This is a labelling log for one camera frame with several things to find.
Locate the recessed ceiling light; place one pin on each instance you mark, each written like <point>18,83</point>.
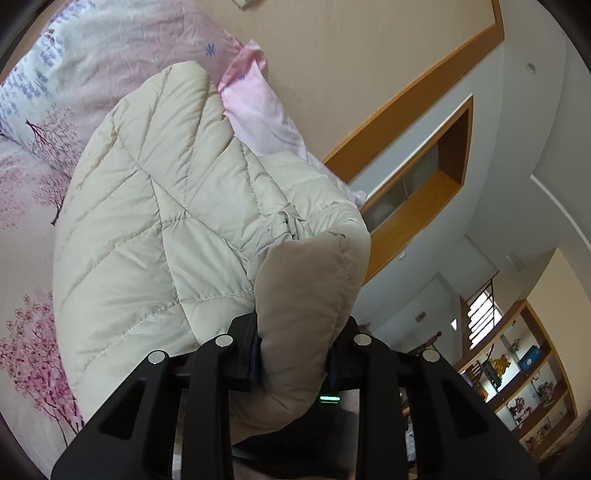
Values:
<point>532,68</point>

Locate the blue box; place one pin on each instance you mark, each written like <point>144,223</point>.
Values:
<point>532,356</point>

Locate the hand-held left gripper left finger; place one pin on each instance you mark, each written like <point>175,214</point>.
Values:
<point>244,364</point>

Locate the wooden wall niche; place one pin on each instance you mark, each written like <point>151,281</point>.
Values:
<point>429,194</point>

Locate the cream quilted down jacket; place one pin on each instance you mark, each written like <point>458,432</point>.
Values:
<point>161,221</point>

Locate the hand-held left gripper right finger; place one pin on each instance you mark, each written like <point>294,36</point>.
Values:
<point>344,369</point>

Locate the golden figurine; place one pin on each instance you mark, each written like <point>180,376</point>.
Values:
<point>498,367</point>

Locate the floral pillow with blue flowers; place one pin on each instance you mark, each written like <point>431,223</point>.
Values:
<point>101,55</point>

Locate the pink floral bed sheet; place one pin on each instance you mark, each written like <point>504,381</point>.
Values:
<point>27,323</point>

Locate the wooden display shelf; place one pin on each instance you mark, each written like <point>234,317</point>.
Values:
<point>526,383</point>

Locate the window with grille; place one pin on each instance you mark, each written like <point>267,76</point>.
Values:
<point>482,316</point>

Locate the wooden wall trim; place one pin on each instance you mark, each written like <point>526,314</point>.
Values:
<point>415,85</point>

